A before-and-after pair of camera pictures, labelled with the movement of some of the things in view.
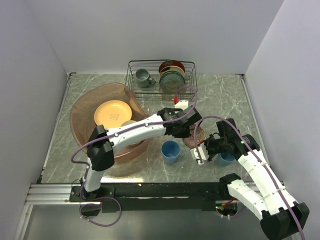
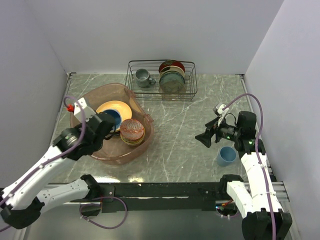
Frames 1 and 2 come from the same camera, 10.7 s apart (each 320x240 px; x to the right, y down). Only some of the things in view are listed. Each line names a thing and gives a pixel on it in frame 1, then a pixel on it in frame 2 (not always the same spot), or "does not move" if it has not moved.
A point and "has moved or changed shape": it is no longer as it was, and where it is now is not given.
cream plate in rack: [169, 68] does not move
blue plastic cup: [226, 159] does not move
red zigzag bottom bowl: [200, 136] has moved or changed shape
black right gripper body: [215, 146] → [227, 132]
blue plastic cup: [170, 150] → [116, 115]
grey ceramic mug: [143, 79] does not move
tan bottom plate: [112, 113] does not move
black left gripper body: [184, 133] → [88, 119]
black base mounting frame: [155, 196] does not move
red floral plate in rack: [171, 62] does not move
